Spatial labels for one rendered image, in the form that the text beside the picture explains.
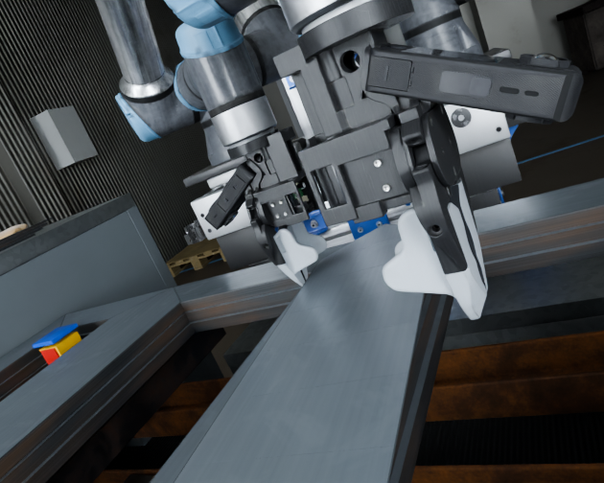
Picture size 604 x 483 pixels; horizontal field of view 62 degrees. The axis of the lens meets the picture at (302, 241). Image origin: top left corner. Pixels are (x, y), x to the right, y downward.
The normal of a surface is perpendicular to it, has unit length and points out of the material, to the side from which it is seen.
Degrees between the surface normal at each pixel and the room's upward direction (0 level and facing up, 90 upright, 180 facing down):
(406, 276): 92
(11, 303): 90
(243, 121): 90
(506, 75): 88
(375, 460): 0
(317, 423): 0
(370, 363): 0
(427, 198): 78
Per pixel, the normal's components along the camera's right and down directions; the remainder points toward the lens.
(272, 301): -0.37, 0.39
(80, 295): 0.85, -0.23
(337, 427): -0.38, -0.89
